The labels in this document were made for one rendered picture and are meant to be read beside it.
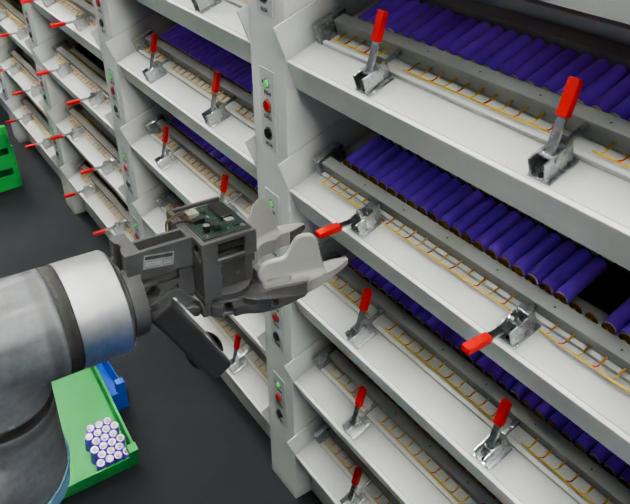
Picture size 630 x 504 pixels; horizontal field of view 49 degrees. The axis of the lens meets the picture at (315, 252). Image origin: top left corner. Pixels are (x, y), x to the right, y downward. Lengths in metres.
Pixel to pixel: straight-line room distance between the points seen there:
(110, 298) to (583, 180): 0.42
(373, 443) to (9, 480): 0.68
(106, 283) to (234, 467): 1.07
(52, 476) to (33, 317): 0.16
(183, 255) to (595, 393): 0.42
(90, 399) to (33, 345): 1.15
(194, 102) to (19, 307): 0.86
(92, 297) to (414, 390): 0.55
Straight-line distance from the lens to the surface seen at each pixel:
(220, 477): 1.59
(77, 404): 1.70
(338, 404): 1.23
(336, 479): 1.38
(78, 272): 0.58
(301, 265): 0.64
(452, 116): 0.78
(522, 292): 0.80
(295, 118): 1.01
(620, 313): 0.78
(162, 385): 1.80
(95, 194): 2.34
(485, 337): 0.75
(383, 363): 1.03
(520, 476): 0.92
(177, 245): 0.59
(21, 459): 0.62
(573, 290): 0.80
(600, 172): 0.68
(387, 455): 1.16
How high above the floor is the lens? 1.23
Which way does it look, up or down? 34 degrees down
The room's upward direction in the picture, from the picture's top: straight up
